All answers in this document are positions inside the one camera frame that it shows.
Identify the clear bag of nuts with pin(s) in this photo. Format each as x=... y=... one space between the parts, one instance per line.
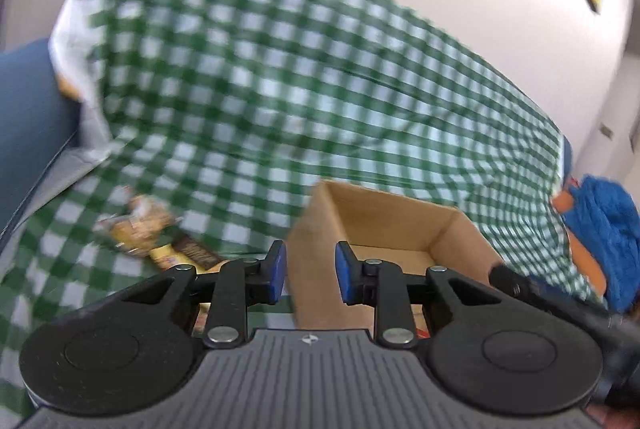
x=147 y=211

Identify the blue knitted fabric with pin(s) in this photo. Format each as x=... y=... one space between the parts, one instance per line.
x=610 y=229

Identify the dark brown snack wrapper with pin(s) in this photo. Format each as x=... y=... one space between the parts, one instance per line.
x=197 y=251

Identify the yellow candy packet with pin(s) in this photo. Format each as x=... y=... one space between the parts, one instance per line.
x=165 y=255
x=132 y=236

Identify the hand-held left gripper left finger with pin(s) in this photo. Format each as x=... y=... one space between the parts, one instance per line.
x=274 y=271

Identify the brown cardboard box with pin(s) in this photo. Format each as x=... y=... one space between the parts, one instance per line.
x=390 y=219

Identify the red orange snack wrapper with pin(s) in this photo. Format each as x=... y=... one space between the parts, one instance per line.
x=220 y=265

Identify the green checkered cloth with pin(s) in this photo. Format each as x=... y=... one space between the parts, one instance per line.
x=250 y=84

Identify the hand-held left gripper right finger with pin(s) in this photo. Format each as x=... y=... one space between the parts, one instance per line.
x=344 y=271

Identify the blue sofa cushion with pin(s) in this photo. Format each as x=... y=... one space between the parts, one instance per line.
x=25 y=109

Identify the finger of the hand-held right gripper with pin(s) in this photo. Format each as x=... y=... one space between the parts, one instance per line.
x=530 y=291

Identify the orange cloth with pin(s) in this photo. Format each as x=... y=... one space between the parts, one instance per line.
x=585 y=259

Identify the white cloth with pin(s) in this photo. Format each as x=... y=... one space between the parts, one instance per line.
x=75 y=49

